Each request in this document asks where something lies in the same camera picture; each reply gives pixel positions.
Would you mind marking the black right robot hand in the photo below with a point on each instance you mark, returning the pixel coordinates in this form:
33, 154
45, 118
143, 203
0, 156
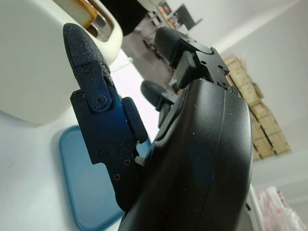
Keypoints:
192, 156

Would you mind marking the slice of toast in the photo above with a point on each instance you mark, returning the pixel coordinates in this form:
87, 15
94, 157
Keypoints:
77, 10

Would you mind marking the person in black clothes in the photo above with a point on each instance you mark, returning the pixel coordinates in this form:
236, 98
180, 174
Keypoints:
122, 14

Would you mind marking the cream two-slot toaster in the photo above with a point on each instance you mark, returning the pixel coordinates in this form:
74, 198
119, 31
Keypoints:
31, 72

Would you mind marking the stack of cardboard boxes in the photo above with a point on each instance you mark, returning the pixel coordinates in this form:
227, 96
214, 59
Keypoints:
264, 130

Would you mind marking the clear plastic bag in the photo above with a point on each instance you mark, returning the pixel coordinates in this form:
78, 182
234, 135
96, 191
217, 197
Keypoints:
276, 211

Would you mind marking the blue plastic tray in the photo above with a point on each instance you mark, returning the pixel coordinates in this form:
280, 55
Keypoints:
81, 180

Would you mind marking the black computer monitor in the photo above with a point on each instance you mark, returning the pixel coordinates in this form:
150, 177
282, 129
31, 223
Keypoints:
187, 16

